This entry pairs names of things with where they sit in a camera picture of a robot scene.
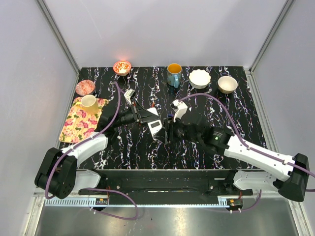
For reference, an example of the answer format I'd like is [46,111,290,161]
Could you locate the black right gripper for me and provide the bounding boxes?
[154,115,201,145]

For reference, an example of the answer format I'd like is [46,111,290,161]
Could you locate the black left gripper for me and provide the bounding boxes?
[113,101,160,128]

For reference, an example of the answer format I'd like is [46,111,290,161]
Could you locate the white red remote control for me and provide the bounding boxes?
[147,119,163,141]

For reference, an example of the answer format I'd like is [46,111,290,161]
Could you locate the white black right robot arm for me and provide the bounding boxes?
[148,118,310,202]

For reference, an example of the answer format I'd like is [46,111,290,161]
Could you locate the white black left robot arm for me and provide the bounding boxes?
[34,102,161,199]

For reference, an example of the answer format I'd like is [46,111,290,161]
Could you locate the blue mug yellow inside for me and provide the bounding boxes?
[167,63,182,89]

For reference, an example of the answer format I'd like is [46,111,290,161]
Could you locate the red patterned small bowl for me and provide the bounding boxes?
[113,60,131,76]

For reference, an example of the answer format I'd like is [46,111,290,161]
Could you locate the cream yellow cup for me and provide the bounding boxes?
[81,95,99,115]

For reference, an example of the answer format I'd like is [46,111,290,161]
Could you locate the white scalloped bowl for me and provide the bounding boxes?
[189,69,211,89]

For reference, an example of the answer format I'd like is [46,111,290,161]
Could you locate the floral pink tray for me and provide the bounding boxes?
[59,97,109,144]

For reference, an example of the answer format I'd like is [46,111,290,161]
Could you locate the red patterned saucer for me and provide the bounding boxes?
[75,80,95,96]

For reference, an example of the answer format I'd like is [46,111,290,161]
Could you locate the cream round bowl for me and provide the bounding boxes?
[218,76,238,94]

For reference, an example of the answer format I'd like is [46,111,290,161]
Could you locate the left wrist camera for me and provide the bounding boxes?
[124,88,135,106]

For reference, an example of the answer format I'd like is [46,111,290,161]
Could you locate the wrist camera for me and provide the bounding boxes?
[124,88,135,106]
[171,100,188,122]

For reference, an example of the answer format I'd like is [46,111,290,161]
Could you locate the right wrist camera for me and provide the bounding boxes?
[171,100,188,122]

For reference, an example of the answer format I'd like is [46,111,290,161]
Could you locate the black mounting base plate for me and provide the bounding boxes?
[78,169,254,206]

